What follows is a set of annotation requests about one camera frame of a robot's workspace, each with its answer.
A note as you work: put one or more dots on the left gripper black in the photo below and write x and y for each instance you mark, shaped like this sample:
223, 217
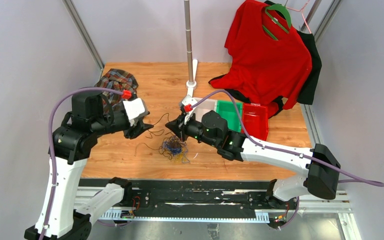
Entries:
135, 131

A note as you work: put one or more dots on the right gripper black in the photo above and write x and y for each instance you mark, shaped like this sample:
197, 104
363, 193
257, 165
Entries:
174, 126

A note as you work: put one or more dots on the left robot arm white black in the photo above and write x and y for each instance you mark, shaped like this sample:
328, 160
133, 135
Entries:
70, 147

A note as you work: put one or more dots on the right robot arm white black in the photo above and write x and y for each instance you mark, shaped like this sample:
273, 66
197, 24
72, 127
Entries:
310, 165

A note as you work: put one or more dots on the white plastic bin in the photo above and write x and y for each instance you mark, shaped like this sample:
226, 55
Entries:
205, 107

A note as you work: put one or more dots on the metal pole with white base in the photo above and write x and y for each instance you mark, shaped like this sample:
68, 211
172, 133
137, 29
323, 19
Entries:
192, 64

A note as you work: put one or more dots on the green plastic bin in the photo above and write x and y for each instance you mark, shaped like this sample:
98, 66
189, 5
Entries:
228, 112

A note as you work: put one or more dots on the plaid flannel shirt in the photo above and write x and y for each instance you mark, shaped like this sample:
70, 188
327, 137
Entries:
120, 80

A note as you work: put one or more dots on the red plastic bin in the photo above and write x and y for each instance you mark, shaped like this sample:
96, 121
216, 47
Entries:
255, 120

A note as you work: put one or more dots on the red t-shirt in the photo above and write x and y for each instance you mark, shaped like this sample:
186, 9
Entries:
250, 50

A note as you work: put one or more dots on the black t-shirt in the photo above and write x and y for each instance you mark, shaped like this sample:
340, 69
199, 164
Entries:
293, 71

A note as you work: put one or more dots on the green clothes hanger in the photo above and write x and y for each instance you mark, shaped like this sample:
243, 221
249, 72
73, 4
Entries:
276, 21

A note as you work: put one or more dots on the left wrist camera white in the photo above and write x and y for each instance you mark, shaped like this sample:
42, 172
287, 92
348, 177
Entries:
135, 110

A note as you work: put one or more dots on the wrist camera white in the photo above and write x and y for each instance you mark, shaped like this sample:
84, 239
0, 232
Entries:
186, 106
135, 110

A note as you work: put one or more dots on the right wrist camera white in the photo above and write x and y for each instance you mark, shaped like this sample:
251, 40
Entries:
186, 106

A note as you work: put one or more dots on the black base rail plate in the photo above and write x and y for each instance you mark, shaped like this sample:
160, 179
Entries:
198, 200

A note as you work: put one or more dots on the aluminium frame post left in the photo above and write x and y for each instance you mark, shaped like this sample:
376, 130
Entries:
77, 20

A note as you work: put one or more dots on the aluminium frame post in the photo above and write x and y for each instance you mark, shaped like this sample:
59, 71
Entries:
327, 18
77, 20

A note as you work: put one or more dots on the pink wire hanger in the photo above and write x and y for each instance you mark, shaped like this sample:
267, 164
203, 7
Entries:
305, 26

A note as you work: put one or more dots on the aluminium frame post right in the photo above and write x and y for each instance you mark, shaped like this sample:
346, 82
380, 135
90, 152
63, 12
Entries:
327, 18

